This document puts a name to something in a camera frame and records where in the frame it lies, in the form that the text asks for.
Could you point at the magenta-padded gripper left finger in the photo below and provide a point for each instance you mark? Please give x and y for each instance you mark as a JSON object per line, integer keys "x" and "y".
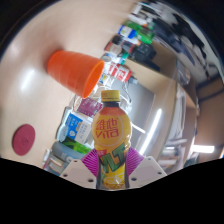
{"x": 75, "y": 171}

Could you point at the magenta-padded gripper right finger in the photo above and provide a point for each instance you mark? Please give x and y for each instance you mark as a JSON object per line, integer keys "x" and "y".
{"x": 148, "y": 170}

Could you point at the yellow drink bottle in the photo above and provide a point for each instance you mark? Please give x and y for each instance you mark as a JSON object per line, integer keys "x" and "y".
{"x": 111, "y": 133}

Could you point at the green glass bottle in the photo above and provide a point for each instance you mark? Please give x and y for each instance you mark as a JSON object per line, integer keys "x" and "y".
{"x": 81, "y": 146}

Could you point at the white LED light bar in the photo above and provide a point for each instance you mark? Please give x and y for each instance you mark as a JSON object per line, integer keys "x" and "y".
{"x": 151, "y": 131}
{"x": 203, "y": 149}

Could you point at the white and blue carton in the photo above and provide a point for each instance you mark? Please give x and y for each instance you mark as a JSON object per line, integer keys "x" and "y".
{"x": 73, "y": 128}

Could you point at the flat round red coaster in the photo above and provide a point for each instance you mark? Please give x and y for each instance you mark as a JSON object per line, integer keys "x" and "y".
{"x": 24, "y": 140}

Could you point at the magenta snack packet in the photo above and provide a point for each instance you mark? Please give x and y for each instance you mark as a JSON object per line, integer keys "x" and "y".
{"x": 89, "y": 106}

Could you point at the orange plastic cup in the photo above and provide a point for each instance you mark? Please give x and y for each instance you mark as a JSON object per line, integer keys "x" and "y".
{"x": 71, "y": 70}

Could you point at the red and white canister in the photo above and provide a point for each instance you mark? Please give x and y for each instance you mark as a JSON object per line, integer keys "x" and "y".
{"x": 118, "y": 72}

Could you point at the green plastic container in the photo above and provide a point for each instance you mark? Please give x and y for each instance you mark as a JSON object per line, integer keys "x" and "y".
{"x": 143, "y": 33}

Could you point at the white bottle with blue label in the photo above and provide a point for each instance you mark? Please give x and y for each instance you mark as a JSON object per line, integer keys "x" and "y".
{"x": 128, "y": 31}

